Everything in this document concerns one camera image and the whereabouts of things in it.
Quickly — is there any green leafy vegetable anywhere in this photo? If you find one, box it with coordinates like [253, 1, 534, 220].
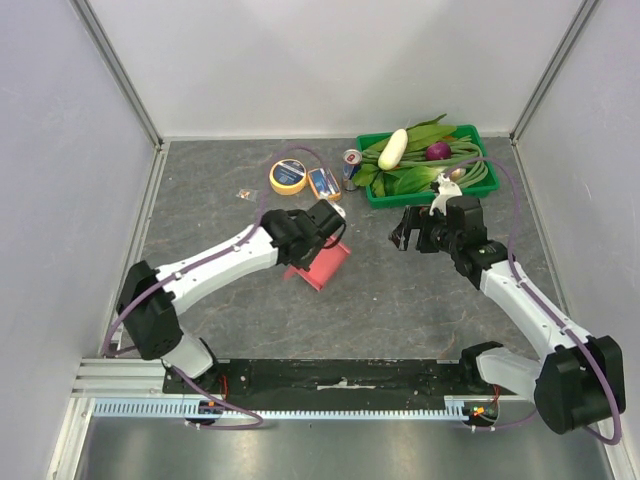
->
[355, 113, 459, 197]

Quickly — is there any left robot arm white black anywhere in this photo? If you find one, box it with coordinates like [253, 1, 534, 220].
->
[116, 200, 346, 393]

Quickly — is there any purple cable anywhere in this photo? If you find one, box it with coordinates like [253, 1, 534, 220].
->
[444, 156, 624, 446]
[102, 144, 341, 430]

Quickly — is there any green long beans bundle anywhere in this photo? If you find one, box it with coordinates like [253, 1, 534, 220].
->
[353, 136, 483, 197]

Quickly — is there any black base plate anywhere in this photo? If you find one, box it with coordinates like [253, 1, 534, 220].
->
[162, 357, 521, 412]

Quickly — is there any grey cable duct rail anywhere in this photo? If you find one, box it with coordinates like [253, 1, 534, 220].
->
[92, 397, 476, 420]

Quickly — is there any purple onion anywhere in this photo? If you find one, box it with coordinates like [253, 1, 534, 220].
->
[425, 141, 452, 161]

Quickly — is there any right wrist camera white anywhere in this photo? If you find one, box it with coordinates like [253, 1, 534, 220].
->
[429, 173, 462, 216]

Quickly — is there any yellow tape roll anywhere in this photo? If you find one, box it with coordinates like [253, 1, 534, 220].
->
[269, 159, 307, 196]

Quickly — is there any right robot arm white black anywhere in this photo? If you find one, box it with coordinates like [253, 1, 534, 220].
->
[390, 195, 626, 444]

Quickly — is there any red blue drink can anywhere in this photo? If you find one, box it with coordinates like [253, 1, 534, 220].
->
[342, 149, 362, 191]

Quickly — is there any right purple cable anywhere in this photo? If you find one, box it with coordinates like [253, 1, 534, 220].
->
[444, 156, 624, 446]

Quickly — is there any small clear plastic bag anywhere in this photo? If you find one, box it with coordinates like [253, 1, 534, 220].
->
[237, 189, 259, 202]

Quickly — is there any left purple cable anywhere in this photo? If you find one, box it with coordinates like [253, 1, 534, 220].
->
[102, 144, 341, 430]

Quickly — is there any green plastic tray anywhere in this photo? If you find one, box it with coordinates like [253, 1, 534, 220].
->
[356, 125, 500, 209]

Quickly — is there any orange blue sponge block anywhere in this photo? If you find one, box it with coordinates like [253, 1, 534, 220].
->
[307, 167, 342, 202]

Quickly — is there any pink cardboard box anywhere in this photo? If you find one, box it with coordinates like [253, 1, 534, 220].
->
[283, 236, 351, 291]

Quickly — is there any white cucumber vegetable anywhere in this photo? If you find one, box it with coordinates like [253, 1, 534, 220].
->
[377, 129, 408, 171]

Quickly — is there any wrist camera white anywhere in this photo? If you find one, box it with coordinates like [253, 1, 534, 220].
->
[328, 200, 346, 219]
[429, 173, 462, 216]

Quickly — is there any mushroom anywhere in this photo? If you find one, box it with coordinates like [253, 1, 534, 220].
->
[449, 167, 466, 182]

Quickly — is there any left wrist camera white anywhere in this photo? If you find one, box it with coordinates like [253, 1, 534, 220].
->
[328, 200, 346, 219]

